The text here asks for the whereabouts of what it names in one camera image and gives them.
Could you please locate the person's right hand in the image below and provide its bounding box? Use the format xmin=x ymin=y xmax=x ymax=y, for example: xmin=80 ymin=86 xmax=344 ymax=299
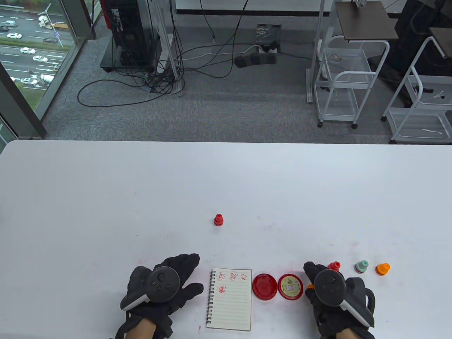
xmin=303 ymin=261 xmax=375 ymax=339

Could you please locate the person's left hand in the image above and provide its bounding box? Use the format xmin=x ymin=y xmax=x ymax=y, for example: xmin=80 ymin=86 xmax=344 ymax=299
xmin=115 ymin=253 xmax=204 ymax=339

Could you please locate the red tin lid yellow label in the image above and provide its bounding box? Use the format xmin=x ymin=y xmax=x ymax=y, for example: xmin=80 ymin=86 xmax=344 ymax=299
xmin=278 ymin=273 xmax=304 ymax=301

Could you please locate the red ink pad tin base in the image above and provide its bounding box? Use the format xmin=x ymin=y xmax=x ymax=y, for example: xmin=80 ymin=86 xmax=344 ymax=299
xmin=252 ymin=273 xmax=278 ymax=301

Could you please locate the white spiral lined notebook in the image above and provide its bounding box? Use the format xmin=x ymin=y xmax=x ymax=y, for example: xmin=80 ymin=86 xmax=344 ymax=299
xmin=207 ymin=268 xmax=252 ymax=331

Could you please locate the person's left forearm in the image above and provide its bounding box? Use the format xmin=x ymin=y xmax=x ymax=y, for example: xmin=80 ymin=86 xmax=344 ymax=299
xmin=125 ymin=318 xmax=156 ymax=339

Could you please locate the dark grey right hand controller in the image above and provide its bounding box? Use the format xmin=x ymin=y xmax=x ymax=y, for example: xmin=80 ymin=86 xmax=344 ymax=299
xmin=314 ymin=269 xmax=375 ymax=327

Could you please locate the dark grey hand controller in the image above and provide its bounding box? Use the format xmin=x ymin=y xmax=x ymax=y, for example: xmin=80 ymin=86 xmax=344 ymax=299
xmin=314 ymin=269 xmax=375 ymax=327
xmin=120 ymin=266 xmax=180 ymax=311

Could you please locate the dark grey left hand controller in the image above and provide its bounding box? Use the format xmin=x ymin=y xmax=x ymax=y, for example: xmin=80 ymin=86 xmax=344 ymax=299
xmin=120 ymin=266 xmax=180 ymax=311

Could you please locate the aluminium profile leg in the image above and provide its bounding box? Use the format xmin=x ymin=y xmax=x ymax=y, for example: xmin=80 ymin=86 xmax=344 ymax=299
xmin=155 ymin=0 xmax=185 ymax=96

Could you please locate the black computer tower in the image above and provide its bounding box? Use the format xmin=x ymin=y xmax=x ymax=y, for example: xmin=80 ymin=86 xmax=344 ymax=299
xmin=100 ymin=0 xmax=157 ymax=73

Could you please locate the black wrapped box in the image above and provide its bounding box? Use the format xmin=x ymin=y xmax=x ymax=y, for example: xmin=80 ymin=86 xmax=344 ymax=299
xmin=256 ymin=24 xmax=282 ymax=53

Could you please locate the tall aluminium pole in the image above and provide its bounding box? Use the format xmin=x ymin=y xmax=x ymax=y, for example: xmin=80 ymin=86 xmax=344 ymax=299
xmin=306 ymin=0 xmax=334 ymax=103

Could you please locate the brown top side table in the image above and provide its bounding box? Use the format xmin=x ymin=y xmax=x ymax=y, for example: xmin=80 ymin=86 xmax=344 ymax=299
xmin=335 ymin=1 xmax=399 ymax=43
xmin=429 ymin=28 xmax=452 ymax=59

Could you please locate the long white table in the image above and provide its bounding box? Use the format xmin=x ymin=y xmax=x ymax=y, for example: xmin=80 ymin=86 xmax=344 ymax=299
xmin=176 ymin=0 xmax=332 ymax=16

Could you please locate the white wire trolley cart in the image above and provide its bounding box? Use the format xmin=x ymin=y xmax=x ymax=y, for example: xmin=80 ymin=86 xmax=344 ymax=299
xmin=314 ymin=35 xmax=390 ymax=129
xmin=381 ymin=36 xmax=452 ymax=144

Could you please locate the bundle of black cables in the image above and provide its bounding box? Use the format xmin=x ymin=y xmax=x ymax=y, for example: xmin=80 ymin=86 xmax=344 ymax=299
xmin=77 ymin=0 xmax=262 ymax=107

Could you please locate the glass window dark frame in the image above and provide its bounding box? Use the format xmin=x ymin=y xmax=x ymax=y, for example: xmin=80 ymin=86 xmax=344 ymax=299
xmin=0 ymin=0 xmax=96 ymax=142

